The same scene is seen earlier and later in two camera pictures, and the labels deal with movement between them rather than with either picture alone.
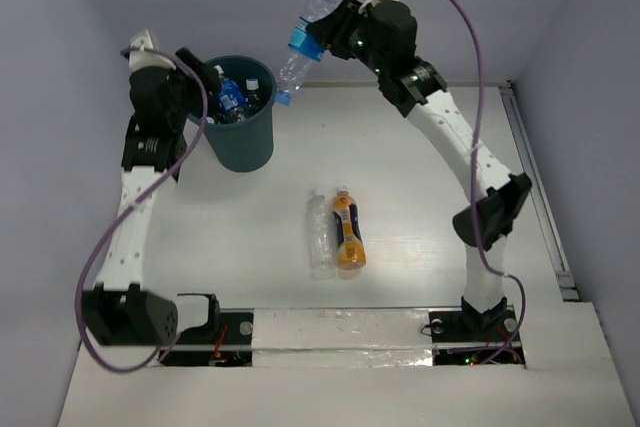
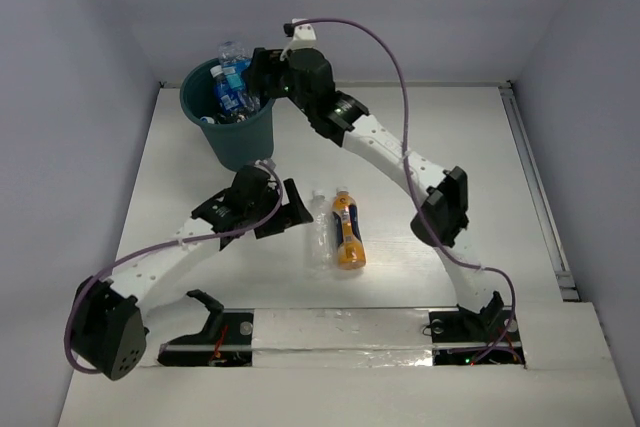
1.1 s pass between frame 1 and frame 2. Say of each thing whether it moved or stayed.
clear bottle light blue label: moved
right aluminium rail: stayed
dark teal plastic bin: stayed
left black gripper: moved
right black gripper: moved
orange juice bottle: stayed
